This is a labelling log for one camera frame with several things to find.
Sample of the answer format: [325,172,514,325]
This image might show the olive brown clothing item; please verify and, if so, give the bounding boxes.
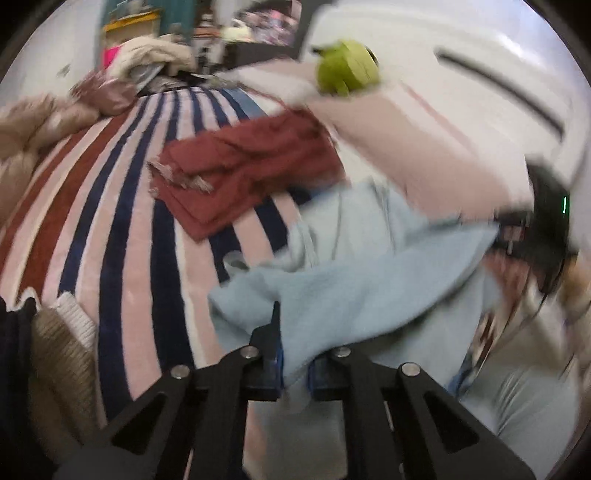
[29,307,99,464]

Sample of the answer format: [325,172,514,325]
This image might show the pink ribbed pillow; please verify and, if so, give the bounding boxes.
[257,87,532,222]

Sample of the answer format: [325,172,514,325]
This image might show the right hand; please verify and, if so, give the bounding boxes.
[558,259,590,323]

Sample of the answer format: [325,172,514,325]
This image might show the green plush toy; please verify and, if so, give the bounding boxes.
[311,40,380,97]

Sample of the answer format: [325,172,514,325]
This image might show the pile of clothes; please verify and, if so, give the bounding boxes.
[105,36,219,95]

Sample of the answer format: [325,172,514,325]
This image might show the black bookshelf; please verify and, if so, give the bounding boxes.
[193,0,339,61]

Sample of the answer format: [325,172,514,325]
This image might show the dark red garment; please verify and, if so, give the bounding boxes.
[147,108,345,242]

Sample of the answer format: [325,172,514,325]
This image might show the white knit garment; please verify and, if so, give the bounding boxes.
[50,292,97,352]

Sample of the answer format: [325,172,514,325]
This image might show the light blue garment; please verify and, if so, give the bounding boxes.
[208,180,505,444]

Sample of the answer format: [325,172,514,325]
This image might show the teal hanging cloth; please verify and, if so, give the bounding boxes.
[99,0,200,49]

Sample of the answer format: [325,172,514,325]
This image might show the white bed headboard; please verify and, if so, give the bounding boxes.
[301,1,590,184]

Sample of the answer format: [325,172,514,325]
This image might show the striped bed blanket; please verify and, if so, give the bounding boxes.
[1,88,310,420]

